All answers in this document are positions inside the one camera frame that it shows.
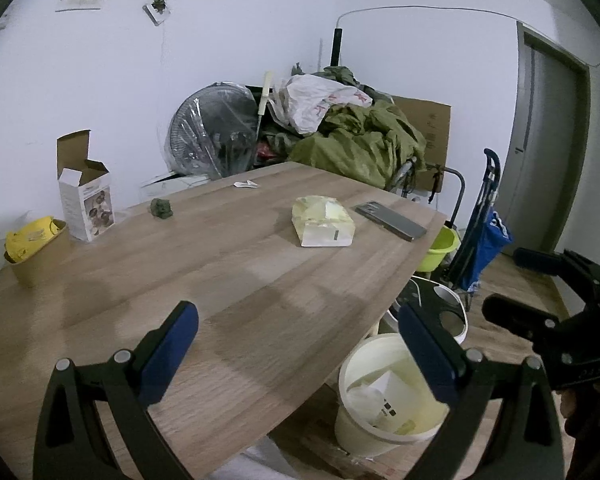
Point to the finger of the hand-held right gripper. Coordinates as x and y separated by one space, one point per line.
540 260
515 312

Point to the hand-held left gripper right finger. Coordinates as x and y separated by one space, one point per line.
427 355

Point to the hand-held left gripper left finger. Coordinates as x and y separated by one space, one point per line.
167 355

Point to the cream plastic waste bin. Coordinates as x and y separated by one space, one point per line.
352 435

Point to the blue shopping trolley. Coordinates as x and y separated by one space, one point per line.
490 245

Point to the white foot bath machine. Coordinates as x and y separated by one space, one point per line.
450 305

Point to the lime green plastic basin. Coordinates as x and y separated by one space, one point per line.
437 255

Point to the grey door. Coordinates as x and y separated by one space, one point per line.
545 150

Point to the grey smartphone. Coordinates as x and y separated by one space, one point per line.
390 221

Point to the white cloth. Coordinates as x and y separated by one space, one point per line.
260 465

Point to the small green crumpled lump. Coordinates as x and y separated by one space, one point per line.
161 209

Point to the brown paper bowl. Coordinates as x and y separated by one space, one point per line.
37 260

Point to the flat white box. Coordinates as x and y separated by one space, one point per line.
170 187

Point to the brown cardboard sheet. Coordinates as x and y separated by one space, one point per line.
430 130

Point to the open white carton box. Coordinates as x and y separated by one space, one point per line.
82 205

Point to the yellow tissue pack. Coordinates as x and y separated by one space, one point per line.
320 220

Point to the yellow bag in bowl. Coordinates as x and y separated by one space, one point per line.
30 237

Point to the small white torn wrapper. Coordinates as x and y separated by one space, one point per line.
245 184

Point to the olive green cloth pile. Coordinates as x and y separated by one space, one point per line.
360 150

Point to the plastic-wrapped standing fan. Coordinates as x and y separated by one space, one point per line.
205 130

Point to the white printed plastic bag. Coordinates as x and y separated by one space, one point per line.
305 105

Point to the black upright pole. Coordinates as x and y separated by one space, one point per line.
335 47

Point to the metal chair frame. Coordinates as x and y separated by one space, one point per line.
460 180

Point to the broken wall socket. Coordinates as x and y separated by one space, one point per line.
157 10

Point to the dirty white wall plate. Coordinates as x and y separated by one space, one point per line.
80 0

